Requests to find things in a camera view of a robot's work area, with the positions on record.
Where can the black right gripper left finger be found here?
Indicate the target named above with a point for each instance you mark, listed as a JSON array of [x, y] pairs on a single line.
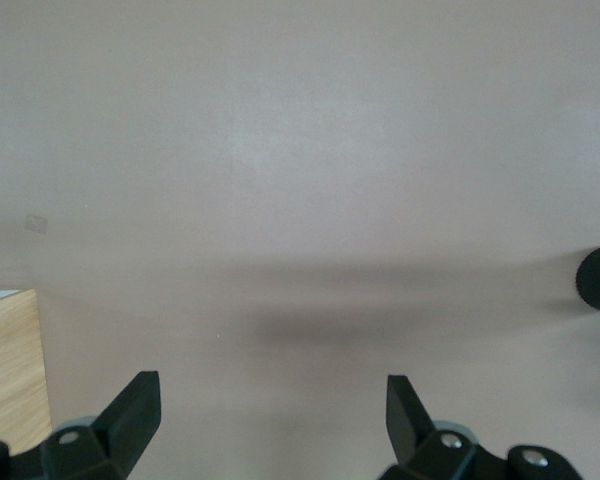
[[125, 425]]

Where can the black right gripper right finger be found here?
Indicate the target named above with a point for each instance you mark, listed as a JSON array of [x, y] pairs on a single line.
[[415, 440]]

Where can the light wooden drawer cabinet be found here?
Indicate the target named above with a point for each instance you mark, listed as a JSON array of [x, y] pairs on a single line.
[[10, 360]]

